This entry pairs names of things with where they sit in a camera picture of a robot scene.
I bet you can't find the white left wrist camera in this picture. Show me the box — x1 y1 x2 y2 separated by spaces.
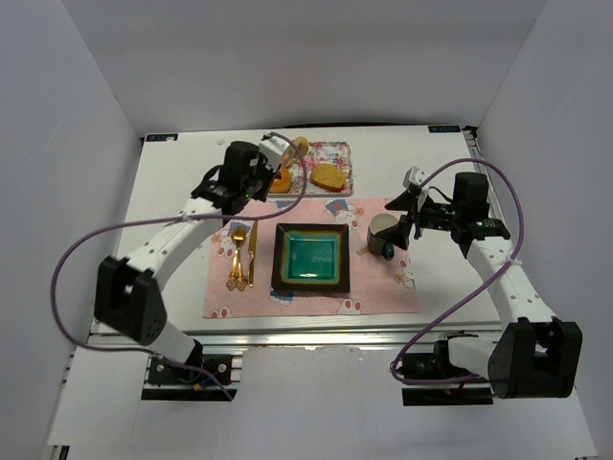
259 132 290 172

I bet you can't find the gold fork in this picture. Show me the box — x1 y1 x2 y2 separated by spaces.
225 226 247 290

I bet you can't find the small pale muffin bread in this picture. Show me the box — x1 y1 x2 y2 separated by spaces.
293 137 309 156

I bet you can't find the black green square plate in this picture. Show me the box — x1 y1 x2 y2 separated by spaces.
271 223 351 293

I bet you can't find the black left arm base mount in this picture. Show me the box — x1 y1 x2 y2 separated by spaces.
141 355 242 402

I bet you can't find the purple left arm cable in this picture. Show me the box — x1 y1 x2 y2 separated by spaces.
50 131 310 400

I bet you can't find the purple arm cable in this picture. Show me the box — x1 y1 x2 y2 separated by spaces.
390 157 526 397
50 131 310 400

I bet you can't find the floral rectangular tray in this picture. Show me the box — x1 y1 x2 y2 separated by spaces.
271 141 353 197

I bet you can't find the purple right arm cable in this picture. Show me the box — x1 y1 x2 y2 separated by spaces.
390 157 526 397

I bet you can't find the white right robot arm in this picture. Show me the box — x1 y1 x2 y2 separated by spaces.
374 168 582 399

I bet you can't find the ring donut bread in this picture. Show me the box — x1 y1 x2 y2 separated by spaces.
269 168 292 194

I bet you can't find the pink bunny placemat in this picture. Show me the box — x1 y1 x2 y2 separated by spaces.
204 198 420 319

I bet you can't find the green white mug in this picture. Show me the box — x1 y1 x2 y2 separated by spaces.
356 213 398 261

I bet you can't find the speckled bread slice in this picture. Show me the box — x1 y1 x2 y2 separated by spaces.
309 163 347 192

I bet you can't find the gold knife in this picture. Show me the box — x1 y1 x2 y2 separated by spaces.
247 220 259 288

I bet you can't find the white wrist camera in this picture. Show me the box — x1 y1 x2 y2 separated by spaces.
259 132 290 172
402 167 426 190

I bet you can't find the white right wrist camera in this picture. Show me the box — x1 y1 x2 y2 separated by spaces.
402 167 426 190

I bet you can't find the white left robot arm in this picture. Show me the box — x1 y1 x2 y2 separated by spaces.
95 137 287 367

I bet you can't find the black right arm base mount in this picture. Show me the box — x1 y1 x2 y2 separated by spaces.
391 331 494 407

